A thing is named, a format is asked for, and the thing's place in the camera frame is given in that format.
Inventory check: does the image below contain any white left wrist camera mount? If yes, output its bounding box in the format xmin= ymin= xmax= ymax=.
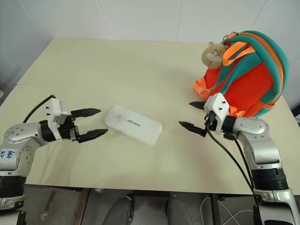
xmin=45 ymin=97 xmax=68 ymax=128

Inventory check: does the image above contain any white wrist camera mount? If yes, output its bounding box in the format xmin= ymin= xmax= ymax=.
xmin=203 ymin=92 xmax=230 ymax=135
xmin=45 ymin=97 xmax=68 ymax=128

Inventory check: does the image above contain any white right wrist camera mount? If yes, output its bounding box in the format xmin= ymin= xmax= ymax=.
xmin=203 ymin=92 xmax=230 ymax=135

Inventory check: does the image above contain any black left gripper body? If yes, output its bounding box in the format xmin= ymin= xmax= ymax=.
xmin=57 ymin=112 xmax=81 ymax=143

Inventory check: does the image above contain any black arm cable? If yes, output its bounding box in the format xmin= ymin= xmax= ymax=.
xmin=224 ymin=132 xmax=254 ymax=189
xmin=22 ymin=94 xmax=56 ymax=124
xmin=204 ymin=111 xmax=256 ymax=195

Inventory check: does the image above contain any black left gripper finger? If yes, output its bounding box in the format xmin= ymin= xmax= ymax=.
xmin=78 ymin=128 xmax=109 ymax=144
xmin=71 ymin=108 xmax=102 ymax=119

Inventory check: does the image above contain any rusty metal table leg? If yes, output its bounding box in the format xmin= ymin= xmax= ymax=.
xmin=75 ymin=188 xmax=91 ymax=225
xmin=210 ymin=194 xmax=220 ymax=225

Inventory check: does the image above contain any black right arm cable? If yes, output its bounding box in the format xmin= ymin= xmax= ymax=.
xmin=204 ymin=111 xmax=256 ymax=195
xmin=224 ymin=132 xmax=254 ymax=189

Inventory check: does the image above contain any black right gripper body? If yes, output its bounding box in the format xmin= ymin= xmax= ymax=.
xmin=198 ymin=110 xmax=211 ymax=138

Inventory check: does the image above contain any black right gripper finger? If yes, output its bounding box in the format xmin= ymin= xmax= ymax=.
xmin=189 ymin=101 xmax=207 ymax=111
xmin=178 ymin=120 xmax=205 ymax=136

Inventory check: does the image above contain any white plastic pouch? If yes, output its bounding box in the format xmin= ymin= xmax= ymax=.
xmin=104 ymin=105 xmax=164 ymax=147

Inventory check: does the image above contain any dark rounded shape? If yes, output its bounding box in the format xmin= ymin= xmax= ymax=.
xmin=165 ymin=194 xmax=188 ymax=225
xmin=109 ymin=195 xmax=135 ymax=225

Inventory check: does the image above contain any orange and teal backpack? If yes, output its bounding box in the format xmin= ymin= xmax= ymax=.
xmin=192 ymin=30 xmax=290 ymax=119

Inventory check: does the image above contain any brown hamster plush keychain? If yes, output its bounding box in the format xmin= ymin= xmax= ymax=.
xmin=201 ymin=41 xmax=230 ymax=69

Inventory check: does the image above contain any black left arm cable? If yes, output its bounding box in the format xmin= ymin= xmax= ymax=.
xmin=22 ymin=94 xmax=56 ymax=124

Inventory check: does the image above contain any white floor cable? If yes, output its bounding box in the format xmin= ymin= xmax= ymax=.
xmin=198 ymin=196 xmax=255 ymax=225

